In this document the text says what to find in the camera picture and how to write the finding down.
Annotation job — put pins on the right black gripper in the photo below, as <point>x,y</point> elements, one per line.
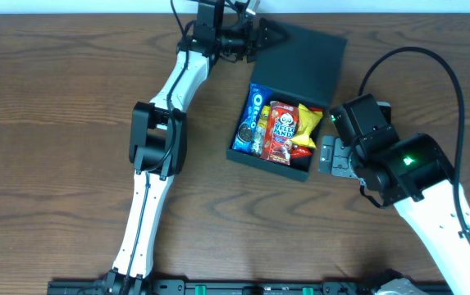
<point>337,156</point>

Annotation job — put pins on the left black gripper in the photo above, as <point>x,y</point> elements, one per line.
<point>253,41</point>

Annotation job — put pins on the red Hacks candy bag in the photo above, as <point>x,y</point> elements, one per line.
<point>299,151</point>

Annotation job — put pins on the small yellow snack packet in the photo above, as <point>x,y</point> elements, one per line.
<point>309,118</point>

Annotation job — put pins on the black gift box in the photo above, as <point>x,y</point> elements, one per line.
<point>303,70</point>

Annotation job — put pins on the red Hello Panda box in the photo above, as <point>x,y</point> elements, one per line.
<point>282,124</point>

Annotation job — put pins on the blue Oreo cookie pack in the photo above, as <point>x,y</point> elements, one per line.
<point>257,100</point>

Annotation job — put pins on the yellow Hacks candy bag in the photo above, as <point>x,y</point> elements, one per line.
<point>259,132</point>

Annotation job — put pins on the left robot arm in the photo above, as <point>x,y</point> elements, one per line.
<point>158,135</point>

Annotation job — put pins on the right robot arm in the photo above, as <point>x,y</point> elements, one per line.
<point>413,175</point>

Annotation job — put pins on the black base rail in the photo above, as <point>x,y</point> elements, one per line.
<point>180,287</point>

